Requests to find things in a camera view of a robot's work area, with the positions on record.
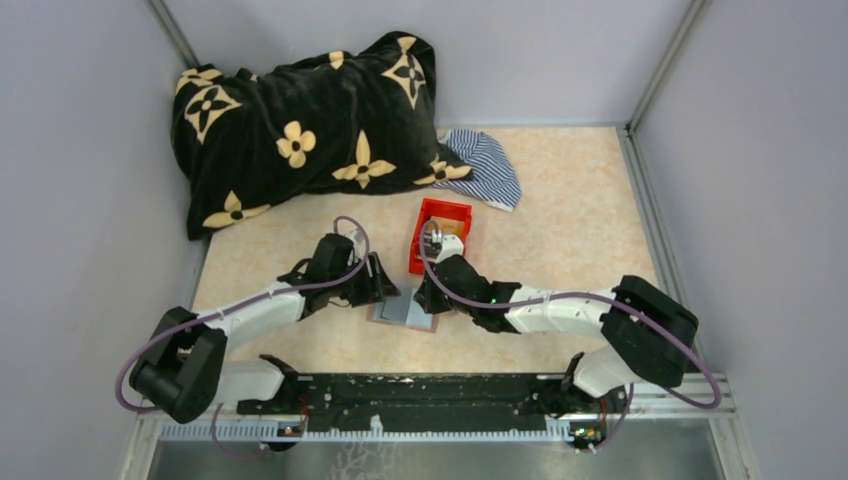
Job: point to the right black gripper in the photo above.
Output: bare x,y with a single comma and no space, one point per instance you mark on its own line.
426,296

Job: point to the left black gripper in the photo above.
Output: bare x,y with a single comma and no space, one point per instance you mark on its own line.
377,287

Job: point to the pink leather card holder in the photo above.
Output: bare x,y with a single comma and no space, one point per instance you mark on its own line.
403,311

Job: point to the gold striped credit card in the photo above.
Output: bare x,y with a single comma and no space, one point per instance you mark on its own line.
449,226

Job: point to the red plastic bin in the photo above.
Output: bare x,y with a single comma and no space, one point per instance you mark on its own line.
426,238

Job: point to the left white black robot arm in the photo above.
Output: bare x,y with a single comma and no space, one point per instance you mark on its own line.
183,369

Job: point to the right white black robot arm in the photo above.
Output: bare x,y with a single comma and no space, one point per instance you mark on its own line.
649,335

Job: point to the blue white striped cloth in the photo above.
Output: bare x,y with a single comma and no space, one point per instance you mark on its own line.
494,179

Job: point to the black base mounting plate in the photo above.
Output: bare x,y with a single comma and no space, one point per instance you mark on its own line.
440,403

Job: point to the black floral plush blanket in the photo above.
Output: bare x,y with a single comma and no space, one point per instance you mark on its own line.
361,124

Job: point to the white cable duct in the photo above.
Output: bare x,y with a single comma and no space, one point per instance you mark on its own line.
272,430

